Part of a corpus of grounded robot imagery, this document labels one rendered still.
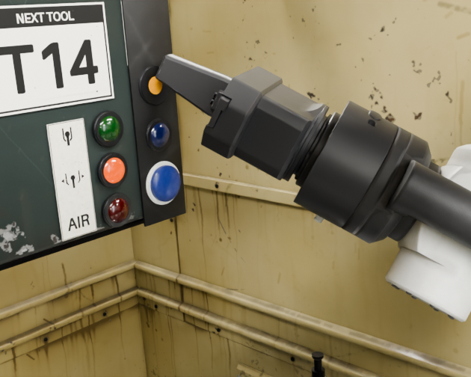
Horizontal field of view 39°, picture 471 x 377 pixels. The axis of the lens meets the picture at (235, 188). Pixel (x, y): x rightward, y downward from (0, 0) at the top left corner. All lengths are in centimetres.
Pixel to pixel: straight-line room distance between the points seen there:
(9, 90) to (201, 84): 14
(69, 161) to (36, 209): 4
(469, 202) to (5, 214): 31
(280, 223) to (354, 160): 99
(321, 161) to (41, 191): 20
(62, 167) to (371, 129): 22
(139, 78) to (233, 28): 93
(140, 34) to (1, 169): 15
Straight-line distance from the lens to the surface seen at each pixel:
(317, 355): 87
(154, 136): 54
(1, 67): 47
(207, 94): 52
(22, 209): 49
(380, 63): 123
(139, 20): 53
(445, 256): 49
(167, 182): 55
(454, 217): 46
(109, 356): 195
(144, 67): 53
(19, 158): 48
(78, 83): 50
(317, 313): 147
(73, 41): 50
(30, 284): 173
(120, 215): 52
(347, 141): 48
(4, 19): 47
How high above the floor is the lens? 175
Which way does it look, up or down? 15 degrees down
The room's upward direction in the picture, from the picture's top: 4 degrees counter-clockwise
